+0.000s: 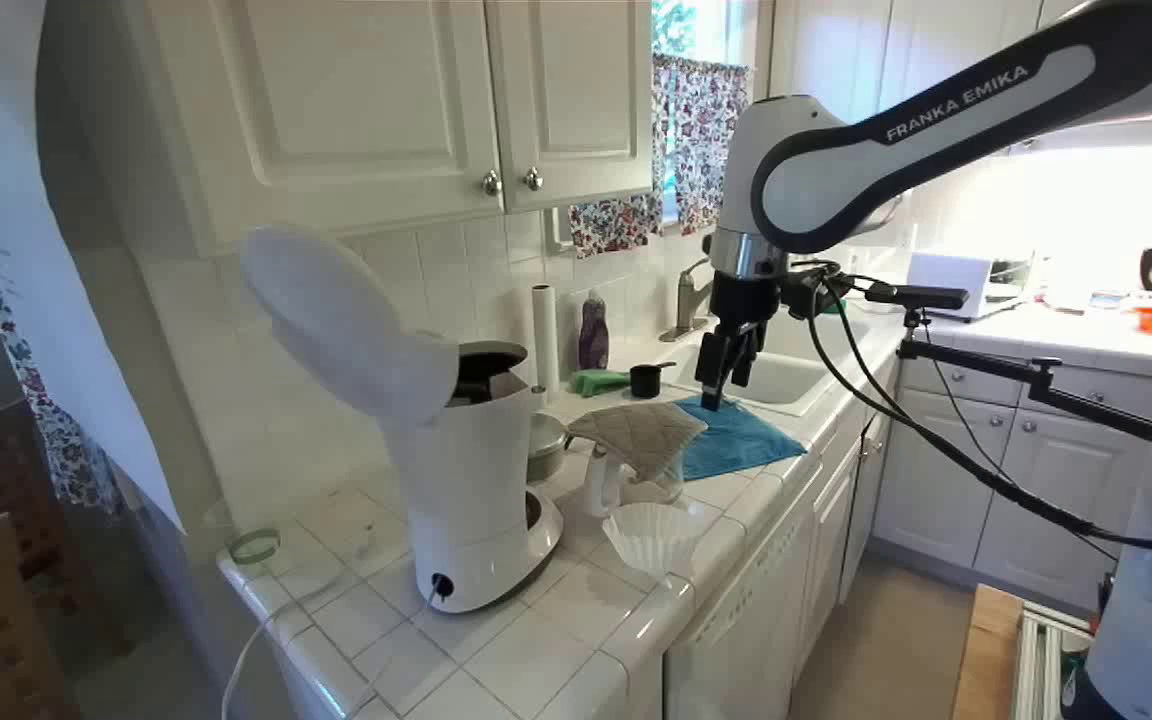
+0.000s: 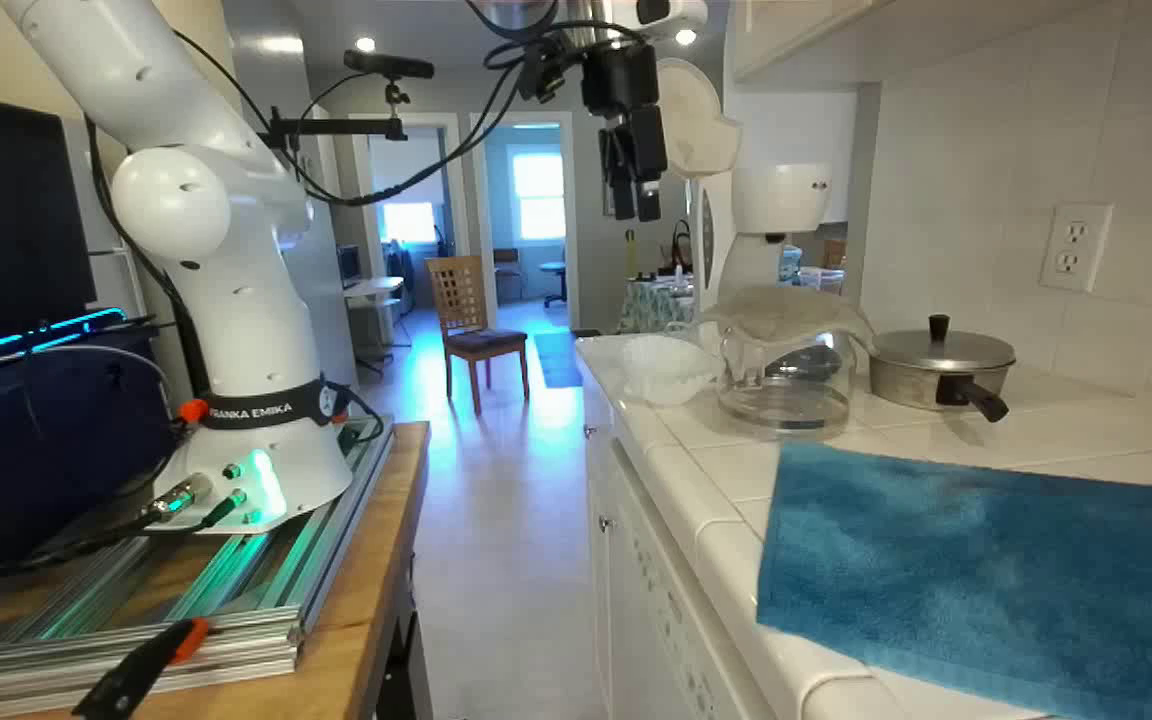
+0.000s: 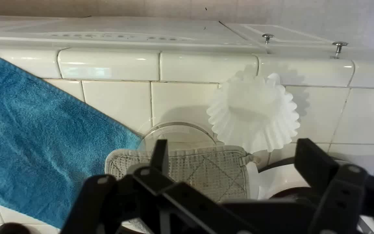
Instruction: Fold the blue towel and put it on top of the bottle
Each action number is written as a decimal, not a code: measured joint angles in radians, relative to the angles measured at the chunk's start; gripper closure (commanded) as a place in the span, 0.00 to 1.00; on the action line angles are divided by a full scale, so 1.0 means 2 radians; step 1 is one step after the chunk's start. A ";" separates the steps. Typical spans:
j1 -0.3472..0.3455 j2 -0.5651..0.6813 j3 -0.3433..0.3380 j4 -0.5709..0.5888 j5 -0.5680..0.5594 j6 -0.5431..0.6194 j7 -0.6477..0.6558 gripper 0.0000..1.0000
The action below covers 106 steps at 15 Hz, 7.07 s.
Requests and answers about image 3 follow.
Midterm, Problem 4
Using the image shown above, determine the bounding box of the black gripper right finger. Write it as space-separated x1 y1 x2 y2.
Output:
294 136 374 234

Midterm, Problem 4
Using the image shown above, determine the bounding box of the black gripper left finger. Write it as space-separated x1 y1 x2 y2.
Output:
61 138 257 234

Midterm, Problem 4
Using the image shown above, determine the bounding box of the blue terry towel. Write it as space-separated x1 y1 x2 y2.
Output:
0 47 145 230

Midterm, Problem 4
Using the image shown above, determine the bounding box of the black measuring cup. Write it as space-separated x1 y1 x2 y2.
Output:
0 221 34 234

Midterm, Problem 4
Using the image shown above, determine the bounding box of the white base cabinet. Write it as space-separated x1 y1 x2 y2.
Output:
217 19 357 57

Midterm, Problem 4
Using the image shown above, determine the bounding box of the white dishwasher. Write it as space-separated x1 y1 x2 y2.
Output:
0 14 264 49

